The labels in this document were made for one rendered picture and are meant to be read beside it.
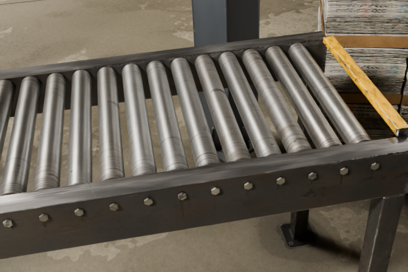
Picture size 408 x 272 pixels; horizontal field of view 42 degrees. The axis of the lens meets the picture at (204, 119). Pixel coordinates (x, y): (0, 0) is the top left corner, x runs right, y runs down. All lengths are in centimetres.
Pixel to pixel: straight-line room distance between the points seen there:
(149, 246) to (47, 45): 178
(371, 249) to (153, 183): 56
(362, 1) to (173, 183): 104
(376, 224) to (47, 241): 70
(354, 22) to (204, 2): 55
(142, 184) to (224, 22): 106
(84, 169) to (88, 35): 242
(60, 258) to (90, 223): 98
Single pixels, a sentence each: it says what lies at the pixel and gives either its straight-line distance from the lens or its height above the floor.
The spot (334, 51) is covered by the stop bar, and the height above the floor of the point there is 82.
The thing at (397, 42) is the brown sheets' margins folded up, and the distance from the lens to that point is 193.
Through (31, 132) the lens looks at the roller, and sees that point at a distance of 126.
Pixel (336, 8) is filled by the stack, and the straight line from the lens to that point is 184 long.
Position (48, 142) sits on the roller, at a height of 80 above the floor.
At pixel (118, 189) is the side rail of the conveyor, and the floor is 80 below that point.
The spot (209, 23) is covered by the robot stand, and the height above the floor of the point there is 61.
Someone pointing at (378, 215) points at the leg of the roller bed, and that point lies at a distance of 125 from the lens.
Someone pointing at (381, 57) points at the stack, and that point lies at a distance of 195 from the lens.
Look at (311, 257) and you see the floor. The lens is 196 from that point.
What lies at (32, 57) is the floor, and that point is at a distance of 332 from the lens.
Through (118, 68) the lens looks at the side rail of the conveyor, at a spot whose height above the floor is 79.
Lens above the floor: 149
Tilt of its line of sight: 35 degrees down
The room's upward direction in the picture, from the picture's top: 3 degrees counter-clockwise
